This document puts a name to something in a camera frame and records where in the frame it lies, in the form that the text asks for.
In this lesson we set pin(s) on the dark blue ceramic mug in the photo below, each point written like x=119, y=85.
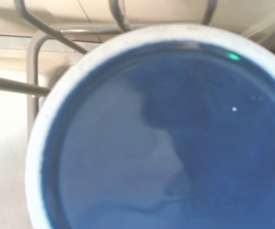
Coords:
x=166, y=143

